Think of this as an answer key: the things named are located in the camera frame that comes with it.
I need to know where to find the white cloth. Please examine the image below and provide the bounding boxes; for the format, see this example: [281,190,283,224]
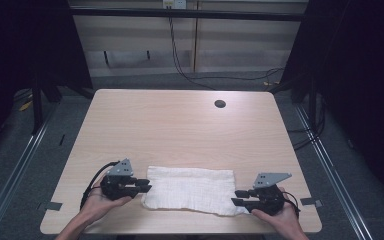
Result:
[141,165,252,217]

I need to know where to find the person's right hand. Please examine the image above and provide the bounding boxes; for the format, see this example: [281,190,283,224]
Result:
[250,186,302,232]

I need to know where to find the black horizontal metal bar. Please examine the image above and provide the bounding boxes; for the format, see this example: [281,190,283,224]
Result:
[69,7,311,22]

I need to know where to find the black floor cables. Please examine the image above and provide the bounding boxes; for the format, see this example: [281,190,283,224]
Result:
[286,93,326,152]

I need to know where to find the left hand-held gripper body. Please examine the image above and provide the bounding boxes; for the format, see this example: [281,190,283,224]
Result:
[99,158,138,202]

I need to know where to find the person's left hand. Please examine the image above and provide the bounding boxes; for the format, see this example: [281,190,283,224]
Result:
[78,173,133,226]

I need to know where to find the black wall cable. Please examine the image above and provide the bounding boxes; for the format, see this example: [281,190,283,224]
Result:
[167,7,285,91]

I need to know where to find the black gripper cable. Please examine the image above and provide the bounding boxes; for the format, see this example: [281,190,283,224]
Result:
[79,160,121,212]
[281,190,302,215]

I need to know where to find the dark curtain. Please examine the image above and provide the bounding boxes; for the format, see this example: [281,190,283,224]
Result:
[0,0,94,161]
[269,0,384,204]

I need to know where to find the metal floor rail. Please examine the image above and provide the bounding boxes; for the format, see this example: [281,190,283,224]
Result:
[0,99,61,240]
[293,103,376,240]

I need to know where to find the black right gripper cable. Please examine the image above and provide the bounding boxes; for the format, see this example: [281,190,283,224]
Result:
[281,190,302,215]

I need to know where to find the grey tape piece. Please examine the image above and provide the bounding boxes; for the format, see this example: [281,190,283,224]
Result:
[299,197,324,208]
[37,201,63,212]

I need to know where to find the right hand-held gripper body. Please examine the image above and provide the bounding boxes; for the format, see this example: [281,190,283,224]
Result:
[245,171,293,216]

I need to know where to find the black metal stand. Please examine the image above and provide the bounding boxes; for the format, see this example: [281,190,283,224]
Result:
[31,75,44,136]

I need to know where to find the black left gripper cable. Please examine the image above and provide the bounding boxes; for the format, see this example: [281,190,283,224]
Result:
[79,160,121,212]

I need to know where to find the white wall socket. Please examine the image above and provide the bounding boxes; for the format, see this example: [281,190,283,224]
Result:
[162,0,188,10]

